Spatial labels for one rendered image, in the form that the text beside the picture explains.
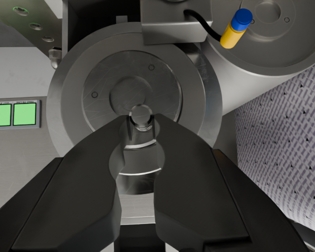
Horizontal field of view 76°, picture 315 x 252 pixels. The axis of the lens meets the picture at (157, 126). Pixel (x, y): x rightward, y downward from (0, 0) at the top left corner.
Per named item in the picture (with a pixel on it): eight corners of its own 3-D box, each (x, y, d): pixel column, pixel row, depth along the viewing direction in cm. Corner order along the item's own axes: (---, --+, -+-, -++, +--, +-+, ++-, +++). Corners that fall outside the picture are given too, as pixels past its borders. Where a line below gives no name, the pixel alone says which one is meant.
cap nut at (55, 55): (60, 48, 49) (60, 66, 49) (67, 55, 53) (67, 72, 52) (45, 49, 49) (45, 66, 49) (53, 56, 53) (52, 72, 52)
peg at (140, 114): (132, 129, 12) (126, 107, 12) (137, 134, 14) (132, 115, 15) (155, 123, 12) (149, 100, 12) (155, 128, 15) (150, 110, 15)
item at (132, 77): (154, 32, 15) (200, 119, 15) (154, 46, 17) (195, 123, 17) (64, 75, 15) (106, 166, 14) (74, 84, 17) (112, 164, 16)
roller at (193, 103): (198, 27, 17) (213, 169, 15) (173, 102, 42) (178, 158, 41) (58, 36, 16) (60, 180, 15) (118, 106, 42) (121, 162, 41)
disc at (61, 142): (213, 15, 18) (233, 187, 16) (211, 19, 18) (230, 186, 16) (44, 26, 18) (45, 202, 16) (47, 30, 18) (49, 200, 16)
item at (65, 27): (68, -117, 20) (67, 59, 18) (116, 27, 43) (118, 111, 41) (63, -117, 20) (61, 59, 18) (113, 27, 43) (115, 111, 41)
